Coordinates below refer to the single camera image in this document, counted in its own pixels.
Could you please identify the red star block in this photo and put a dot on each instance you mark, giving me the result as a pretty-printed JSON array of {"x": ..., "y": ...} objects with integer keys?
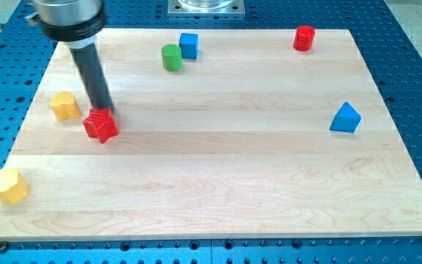
[{"x": 100, "y": 125}]

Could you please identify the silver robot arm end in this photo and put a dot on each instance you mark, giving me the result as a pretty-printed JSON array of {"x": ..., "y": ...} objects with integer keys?
[{"x": 73, "y": 22}]

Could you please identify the blue triangle block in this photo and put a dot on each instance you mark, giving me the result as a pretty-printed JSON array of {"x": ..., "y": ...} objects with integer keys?
[{"x": 346, "y": 119}]

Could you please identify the red cylinder block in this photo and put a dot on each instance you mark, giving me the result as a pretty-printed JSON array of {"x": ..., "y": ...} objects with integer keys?
[{"x": 304, "y": 38}]

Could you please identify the yellow heart block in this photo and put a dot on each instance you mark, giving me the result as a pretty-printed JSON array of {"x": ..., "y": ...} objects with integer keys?
[{"x": 65, "y": 106}]

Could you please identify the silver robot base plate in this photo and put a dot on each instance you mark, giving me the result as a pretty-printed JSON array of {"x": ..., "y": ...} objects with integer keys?
[{"x": 206, "y": 8}]

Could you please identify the wooden board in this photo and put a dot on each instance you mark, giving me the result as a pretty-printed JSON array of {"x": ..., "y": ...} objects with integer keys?
[{"x": 236, "y": 144}]

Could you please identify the black pusher rod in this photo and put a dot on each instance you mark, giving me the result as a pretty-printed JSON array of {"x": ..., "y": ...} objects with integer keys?
[{"x": 87, "y": 61}]

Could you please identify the yellow hexagon block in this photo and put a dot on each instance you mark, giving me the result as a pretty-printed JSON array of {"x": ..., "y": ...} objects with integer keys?
[{"x": 13, "y": 186}]

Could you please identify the green cylinder block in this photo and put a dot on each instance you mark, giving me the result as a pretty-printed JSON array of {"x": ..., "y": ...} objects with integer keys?
[{"x": 171, "y": 57}]

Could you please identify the blue cube block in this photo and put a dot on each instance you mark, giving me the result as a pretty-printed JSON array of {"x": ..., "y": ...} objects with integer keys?
[{"x": 189, "y": 44}]

